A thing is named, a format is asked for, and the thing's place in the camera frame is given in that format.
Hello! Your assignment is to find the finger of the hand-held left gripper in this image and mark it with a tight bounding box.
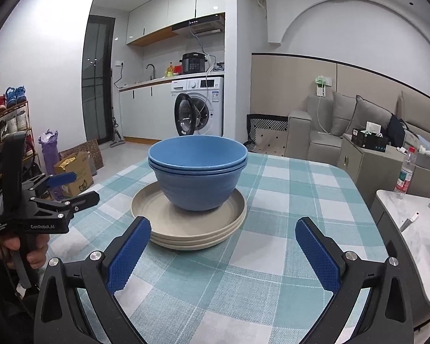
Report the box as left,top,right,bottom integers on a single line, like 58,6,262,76
36,191,100,219
23,171,78,196

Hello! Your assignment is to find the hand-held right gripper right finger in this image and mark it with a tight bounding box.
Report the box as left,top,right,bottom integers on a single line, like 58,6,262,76
294,217,415,344

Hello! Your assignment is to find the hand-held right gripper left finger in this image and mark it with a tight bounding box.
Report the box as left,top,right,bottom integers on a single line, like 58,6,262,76
34,216,153,344

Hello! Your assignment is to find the beige plate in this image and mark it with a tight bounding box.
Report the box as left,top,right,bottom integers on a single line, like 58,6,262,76
143,218,246,245
131,180,247,238
150,227,242,251

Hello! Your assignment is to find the person's left forearm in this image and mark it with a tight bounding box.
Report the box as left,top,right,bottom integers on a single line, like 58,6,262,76
0,222,36,344

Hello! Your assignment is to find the person's left hand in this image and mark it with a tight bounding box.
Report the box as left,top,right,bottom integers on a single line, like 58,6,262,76
0,228,50,270

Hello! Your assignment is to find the cardboard box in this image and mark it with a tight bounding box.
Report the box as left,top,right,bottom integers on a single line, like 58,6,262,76
54,151,94,198

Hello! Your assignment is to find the purple bag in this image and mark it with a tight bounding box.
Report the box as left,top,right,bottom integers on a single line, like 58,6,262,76
39,131,60,201

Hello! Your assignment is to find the brown patterned board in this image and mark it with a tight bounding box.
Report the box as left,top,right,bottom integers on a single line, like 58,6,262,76
59,138,104,173

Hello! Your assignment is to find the wooden shoe rack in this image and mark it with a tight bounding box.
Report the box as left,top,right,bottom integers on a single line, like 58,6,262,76
0,86,38,201

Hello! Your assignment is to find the grey mop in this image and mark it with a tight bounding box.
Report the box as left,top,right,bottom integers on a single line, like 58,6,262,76
109,68,124,147

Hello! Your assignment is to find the white marble side table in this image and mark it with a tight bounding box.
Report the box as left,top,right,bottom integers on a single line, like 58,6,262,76
371,188,430,316

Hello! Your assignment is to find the group of shoes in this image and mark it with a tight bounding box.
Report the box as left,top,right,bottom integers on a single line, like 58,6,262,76
0,86,34,183

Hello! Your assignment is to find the white small tool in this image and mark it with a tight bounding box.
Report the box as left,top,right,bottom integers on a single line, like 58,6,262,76
399,212,421,233

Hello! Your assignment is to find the grey nightstand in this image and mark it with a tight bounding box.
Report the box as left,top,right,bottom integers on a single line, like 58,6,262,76
337,133,430,201

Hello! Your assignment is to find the white kitchen counter cabinet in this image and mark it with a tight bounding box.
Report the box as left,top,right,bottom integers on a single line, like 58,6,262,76
119,77,176,142

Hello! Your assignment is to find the dark glass door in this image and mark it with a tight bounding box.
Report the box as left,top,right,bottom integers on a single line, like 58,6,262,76
82,14,116,144

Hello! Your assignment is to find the grey sofa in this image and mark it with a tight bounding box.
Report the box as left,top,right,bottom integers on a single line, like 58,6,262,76
285,91,430,173

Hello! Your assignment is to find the clear water bottle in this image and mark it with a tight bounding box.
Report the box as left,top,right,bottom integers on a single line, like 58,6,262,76
393,147,416,199

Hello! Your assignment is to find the black box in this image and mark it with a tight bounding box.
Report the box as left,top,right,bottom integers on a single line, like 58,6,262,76
351,129,389,153

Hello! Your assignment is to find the black white patterned rug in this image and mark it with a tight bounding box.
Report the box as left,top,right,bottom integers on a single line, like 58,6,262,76
245,114,289,156

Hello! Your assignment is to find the grey cushion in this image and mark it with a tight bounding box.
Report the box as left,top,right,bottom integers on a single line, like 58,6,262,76
331,91,357,137
346,95,393,146

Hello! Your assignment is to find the dark blue garment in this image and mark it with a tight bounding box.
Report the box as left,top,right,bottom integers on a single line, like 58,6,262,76
386,114,407,147

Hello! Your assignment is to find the white washing machine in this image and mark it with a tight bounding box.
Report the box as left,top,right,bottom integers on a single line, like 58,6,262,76
170,76,224,138

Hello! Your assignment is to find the black pressure cooker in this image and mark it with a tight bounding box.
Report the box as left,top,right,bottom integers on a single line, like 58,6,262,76
179,53,206,75

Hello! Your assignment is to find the range hood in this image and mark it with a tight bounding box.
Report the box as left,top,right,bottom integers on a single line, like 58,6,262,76
171,13,226,38

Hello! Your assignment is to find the white charging cable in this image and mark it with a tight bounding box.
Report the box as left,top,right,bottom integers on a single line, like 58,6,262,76
317,97,332,135

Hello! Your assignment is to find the white wall power strip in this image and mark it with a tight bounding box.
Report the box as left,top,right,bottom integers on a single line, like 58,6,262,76
315,75,332,98

